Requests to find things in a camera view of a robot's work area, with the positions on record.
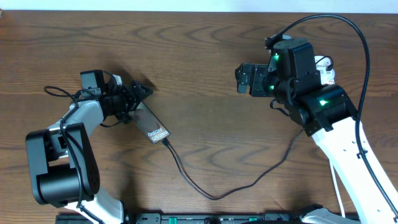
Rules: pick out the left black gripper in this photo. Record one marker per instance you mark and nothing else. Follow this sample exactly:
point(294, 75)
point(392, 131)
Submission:
point(132, 101)

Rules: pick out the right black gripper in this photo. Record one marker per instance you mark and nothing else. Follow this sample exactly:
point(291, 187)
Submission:
point(260, 71)

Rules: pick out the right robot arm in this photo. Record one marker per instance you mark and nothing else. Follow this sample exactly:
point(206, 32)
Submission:
point(327, 115)

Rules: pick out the white power strip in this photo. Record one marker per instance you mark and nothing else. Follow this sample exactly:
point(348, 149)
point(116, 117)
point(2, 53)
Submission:
point(325, 65)

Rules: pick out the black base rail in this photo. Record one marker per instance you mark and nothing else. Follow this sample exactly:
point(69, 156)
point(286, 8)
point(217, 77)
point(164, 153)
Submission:
point(224, 218)

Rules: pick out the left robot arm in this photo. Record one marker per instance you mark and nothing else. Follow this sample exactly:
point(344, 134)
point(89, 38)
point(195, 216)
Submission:
point(62, 166)

